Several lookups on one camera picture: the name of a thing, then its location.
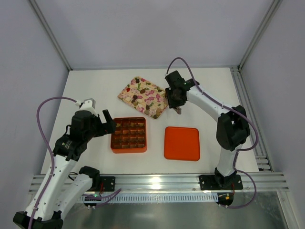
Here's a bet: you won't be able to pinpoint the metal tongs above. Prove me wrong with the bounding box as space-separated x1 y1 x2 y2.
173 107 182 115

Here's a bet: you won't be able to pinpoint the orange box lid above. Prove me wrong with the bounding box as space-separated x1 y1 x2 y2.
164 126 200 162

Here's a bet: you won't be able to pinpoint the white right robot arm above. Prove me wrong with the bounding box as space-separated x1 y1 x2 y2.
165 71 250 189

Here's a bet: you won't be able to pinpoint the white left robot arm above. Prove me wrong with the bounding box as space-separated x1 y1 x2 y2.
13 110 116 229

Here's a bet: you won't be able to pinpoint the orange chocolate box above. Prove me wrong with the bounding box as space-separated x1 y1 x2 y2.
110 117 147 154

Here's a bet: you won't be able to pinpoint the floral tray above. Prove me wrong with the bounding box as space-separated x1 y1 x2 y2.
118 76 168 119

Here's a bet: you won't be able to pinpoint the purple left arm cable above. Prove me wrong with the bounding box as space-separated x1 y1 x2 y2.
28 97 81 229

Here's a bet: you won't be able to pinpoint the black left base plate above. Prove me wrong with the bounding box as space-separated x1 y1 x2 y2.
100 176 116 192

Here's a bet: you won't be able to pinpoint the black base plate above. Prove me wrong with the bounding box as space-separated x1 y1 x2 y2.
100 176 116 192
199 174 244 191

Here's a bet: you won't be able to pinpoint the aluminium table rail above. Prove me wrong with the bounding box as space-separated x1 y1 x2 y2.
28 173 290 194

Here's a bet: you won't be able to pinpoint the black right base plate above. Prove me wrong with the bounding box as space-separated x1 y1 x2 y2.
199 174 244 191

